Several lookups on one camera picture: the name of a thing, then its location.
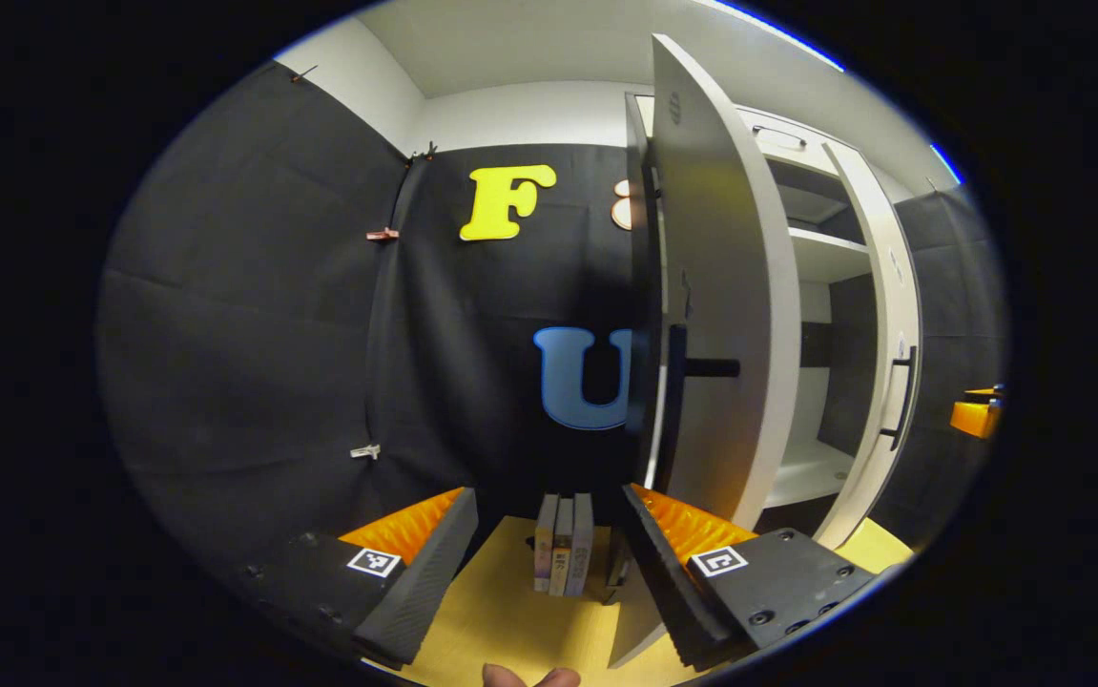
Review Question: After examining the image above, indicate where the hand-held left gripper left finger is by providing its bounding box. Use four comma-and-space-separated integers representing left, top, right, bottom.
238, 487, 479, 669

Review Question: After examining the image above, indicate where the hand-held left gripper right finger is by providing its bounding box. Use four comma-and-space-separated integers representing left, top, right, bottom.
620, 483, 879, 672

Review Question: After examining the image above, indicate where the beige cabinet door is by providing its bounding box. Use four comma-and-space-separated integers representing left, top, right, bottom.
606, 33, 803, 669
811, 141, 922, 551

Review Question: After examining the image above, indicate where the white cabinet shelf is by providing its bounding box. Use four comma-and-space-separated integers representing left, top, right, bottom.
762, 436, 858, 510
786, 226, 873, 285

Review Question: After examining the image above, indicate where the beige and grey cabinet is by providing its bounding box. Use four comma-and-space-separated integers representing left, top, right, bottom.
624, 91, 895, 537

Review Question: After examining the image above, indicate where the beige cabinet drawer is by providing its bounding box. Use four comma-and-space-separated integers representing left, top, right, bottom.
637, 94, 861, 179

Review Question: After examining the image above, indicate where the black backdrop cloth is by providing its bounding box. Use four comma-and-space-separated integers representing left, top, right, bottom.
93, 60, 1012, 566

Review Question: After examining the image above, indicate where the black right door handle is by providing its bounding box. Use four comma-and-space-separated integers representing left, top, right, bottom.
880, 344, 920, 452

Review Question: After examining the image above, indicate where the black door handle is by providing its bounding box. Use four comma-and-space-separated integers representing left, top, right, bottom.
666, 323, 741, 497
880, 344, 920, 452

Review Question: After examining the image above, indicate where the black left door handle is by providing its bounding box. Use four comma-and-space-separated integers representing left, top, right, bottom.
666, 323, 741, 497

